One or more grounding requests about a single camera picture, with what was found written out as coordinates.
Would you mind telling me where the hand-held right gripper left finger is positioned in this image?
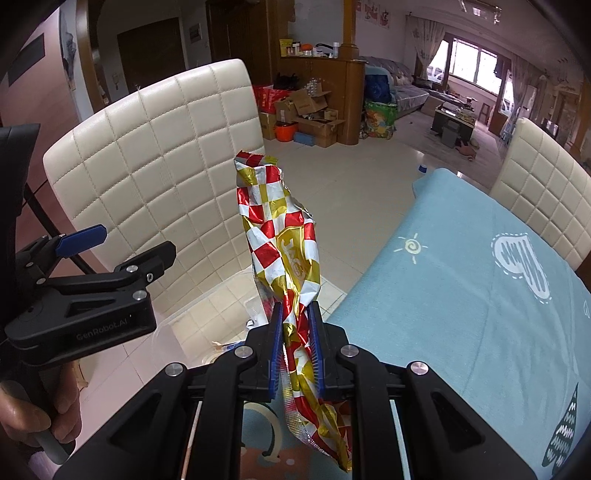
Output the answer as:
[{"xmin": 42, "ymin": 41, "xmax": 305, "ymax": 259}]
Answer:
[{"xmin": 53, "ymin": 302, "xmax": 284, "ymax": 480}]

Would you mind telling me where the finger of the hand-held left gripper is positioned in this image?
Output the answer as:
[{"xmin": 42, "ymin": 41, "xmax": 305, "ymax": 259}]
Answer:
[
  {"xmin": 39, "ymin": 241, "xmax": 177, "ymax": 303},
  {"xmin": 16, "ymin": 224, "xmax": 108, "ymax": 287}
]

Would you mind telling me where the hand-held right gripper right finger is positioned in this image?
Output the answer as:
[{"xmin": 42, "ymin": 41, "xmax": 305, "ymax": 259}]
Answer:
[{"xmin": 307, "ymin": 300, "xmax": 539, "ymax": 480}]

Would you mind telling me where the clear plastic bin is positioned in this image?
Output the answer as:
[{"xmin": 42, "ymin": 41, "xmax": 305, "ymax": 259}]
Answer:
[{"xmin": 154, "ymin": 272, "xmax": 342, "ymax": 370}]

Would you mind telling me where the red gold checkered wrapper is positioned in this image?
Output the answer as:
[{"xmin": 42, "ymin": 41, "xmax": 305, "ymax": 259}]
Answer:
[{"xmin": 233, "ymin": 150, "xmax": 354, "ymax": 474}]

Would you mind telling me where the person's left hand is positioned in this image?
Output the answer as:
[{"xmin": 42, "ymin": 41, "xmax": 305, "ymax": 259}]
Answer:
[{"xmin": 0, "ymin": 360, "xmax": 83, "ymax": 462}]

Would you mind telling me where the cream quilted dining chair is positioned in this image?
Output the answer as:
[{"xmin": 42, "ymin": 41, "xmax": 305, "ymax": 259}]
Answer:
[
  {"xmin": 489, "ymin": 117, "xmax": 591, "ymax": 273},
  {"xmin": 43, "ymin": 58, "xmax": 347, "ymax": 365}
]

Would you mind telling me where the light blue printed tablecloth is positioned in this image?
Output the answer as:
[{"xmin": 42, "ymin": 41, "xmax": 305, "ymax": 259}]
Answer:
[{"xmin": 185, "ymin": 167, "xmax": 591, "ymax": 480}]

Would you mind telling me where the red shopping bag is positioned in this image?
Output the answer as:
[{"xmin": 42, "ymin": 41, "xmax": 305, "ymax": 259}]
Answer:
[{"xmin": 253, "ymin": 84, "xmax": 291, "ymax": 114}]

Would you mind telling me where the pile of cardboard boxes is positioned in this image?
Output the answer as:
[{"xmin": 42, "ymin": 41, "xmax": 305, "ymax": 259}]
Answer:
[{"xmin": 259, "ymin": 88, "xmax": 347, "ymax": 148}]

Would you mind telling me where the colourful printed bag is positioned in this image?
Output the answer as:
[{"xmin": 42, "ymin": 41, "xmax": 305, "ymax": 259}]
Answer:
[{"xmin": 360, "ymin": 102, "xmax": 399, "ymax": 139}]

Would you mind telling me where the wooden divider cabinet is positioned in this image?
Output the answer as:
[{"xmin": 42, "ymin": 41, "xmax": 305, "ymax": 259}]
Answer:
[{"xmin": 279, "ymin": 55, "xmax": 368, "ymax": 146}]

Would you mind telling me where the row of small containers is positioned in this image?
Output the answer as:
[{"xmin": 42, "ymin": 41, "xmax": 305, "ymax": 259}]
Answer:
[{"xmin": 279, "ymin": 39, "xmax": 342, "ymax": 58}]

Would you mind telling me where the dark coffee table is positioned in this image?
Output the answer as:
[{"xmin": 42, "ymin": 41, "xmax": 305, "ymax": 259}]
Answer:
[{"xmin": 433, "ymin": 104, "xmax": 476, "ymax": 139}]

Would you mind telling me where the blue bag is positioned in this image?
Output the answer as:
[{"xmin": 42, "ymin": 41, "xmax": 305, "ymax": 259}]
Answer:
[{"xmin": 365, "ymin": 74, "xmax": 393, "ymax": 104}]

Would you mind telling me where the grey covered sofa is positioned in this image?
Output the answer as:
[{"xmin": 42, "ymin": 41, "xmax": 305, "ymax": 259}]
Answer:
[{"xmin": 360, "ymin": 56, "xmax": 441, "ymax": 114}]

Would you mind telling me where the patterned white curtain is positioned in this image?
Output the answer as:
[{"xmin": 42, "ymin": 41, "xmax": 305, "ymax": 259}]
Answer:
[
  {"xmin": 406, "ymin": 16, "xmax": 446, "ymax": 81},
  {"xmin": 505, "ymin": 58, "xmax": 539, "ymax": 134}
]

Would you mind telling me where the white standing air conditioner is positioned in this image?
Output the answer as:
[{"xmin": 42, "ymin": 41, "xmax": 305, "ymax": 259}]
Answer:
[{"xmin": 522, "ymin": 83, "xmax": 539, "ymax": 125}]

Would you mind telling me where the large window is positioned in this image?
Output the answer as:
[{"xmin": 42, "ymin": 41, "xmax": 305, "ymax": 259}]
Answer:
[{"xmin": 450, "ymin": 39, "xmax": 506, "ymax": 95}]

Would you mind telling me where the rectangular ceiling light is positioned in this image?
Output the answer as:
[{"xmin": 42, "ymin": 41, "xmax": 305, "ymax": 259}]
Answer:
[{"xmin": 459, "ymin": 0, "xmax": 502, "ymax": 19}]

